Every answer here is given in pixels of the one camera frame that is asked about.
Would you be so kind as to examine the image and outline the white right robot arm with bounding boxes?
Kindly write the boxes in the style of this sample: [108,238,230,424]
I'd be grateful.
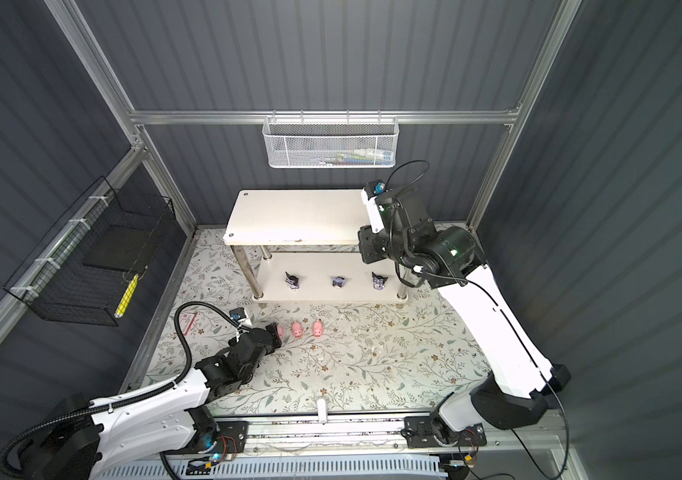
[358,181,570,445]

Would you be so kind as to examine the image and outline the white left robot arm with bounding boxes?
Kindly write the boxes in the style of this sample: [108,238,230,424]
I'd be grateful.
[0,323,282,479]

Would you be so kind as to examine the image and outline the white two-tier shelf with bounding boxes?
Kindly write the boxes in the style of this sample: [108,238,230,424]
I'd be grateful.
[223,190,408,304]

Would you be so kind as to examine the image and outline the red card pack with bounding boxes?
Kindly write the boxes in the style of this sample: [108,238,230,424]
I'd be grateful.
[180,312,197,335]

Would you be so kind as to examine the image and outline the items in mesh basket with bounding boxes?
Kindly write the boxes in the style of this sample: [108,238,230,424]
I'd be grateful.
[314,148,396,167]

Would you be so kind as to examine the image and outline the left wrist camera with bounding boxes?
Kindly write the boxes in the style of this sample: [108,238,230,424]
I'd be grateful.
[229,307,252,331]

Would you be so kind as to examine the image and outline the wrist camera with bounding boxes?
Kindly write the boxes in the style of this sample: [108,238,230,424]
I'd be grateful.
[229,307,252,331]
[361,180,385,234]

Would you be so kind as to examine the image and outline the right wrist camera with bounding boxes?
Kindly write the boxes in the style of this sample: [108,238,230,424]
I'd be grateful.
[361,180,385,234]

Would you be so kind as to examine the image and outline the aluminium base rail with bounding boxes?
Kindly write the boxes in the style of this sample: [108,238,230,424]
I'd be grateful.
[216,410,565,460]

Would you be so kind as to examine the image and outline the white wire mesh basket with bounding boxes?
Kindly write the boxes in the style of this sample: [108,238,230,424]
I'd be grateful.
[262,119,400,169]

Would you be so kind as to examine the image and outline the black wire wall basket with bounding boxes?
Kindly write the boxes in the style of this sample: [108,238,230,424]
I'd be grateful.
[4,181,176,327]

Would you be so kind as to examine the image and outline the black corrugated cable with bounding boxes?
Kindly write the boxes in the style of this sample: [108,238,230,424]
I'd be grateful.
[0,301,241,478]

